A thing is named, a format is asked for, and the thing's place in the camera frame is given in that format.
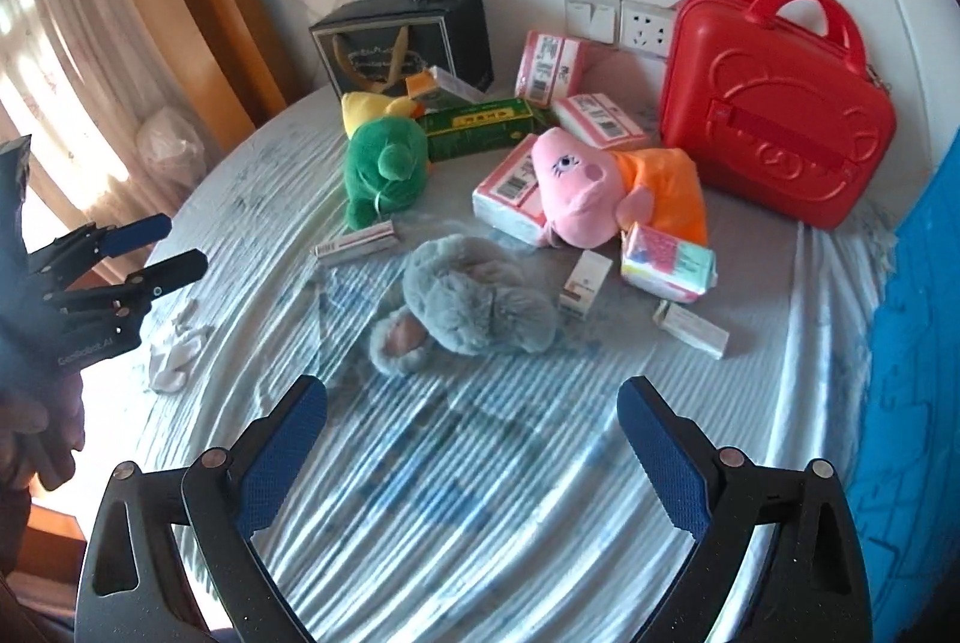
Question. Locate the white wall switch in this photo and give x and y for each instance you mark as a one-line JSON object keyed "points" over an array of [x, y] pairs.
{"points": [[592, 17]]}

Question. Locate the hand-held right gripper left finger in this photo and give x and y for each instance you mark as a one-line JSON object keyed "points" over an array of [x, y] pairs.
{"points": [[281, 455]]}

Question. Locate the black gift box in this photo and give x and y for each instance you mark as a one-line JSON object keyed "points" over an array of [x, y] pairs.
{"points": [[450, 36]]}

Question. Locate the white wall socket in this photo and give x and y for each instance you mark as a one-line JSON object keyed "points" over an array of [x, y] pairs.
{"points": [[649, 28]]}

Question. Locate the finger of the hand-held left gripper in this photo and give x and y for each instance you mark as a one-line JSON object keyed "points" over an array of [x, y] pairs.
{"points": [[176, 269], [142, 228]]}

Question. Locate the green plush toy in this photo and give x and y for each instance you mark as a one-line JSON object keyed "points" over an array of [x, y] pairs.
{"points": [[382, 163]]}

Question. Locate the pink pig plush toy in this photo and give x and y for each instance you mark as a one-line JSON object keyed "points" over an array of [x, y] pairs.
{"points": [[577, 186]]}

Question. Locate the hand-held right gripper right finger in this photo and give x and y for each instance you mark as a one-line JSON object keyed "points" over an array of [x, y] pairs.
{"points": [[671, 463]]}

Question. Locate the yellow plush duck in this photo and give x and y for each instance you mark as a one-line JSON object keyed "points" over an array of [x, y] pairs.
{"points": [[364, 109]]}

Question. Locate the white socks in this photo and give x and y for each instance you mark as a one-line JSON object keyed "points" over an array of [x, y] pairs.
{"points": [[176, 358]]}

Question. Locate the green medicine box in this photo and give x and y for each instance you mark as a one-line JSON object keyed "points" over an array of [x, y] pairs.
{"points": [[480, 129]]}

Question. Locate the person's left hand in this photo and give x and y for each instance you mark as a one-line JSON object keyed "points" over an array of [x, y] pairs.
{"points": [[45, 433]]}

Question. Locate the small orange white medicine box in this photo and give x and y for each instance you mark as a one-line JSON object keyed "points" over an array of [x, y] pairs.
{"points": [[439, 84]]}

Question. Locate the blue plastic storage bin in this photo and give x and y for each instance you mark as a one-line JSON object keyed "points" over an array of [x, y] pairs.
{"points": [[922, 388]]}

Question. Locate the grey fluffy plush toy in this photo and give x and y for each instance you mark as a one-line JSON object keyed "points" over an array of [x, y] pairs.
{"points": [[472, 305]]}

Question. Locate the colourful tissue pack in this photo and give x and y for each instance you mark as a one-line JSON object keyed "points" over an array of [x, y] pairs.
{"points": [[667, 264]]}

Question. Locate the sheer curtain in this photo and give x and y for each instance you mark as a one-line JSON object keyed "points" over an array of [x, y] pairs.
{"points": [[67, 13]]}

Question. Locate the clear plastic bag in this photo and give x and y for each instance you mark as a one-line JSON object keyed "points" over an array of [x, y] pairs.
{"points": [[169, 148]]}

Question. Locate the pink tissue pack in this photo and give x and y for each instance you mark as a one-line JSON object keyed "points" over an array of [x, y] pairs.
{"points": [[547, 64], [506, 193], [600, 118]]}

